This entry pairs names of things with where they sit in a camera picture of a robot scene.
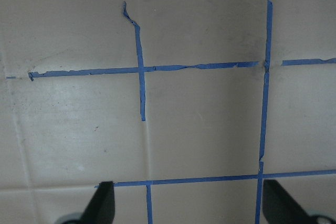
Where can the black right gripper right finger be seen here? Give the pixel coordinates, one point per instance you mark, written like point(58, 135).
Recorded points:
point(279, 207)

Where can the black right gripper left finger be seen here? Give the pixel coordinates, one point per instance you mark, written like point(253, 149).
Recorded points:
point(101, 208)

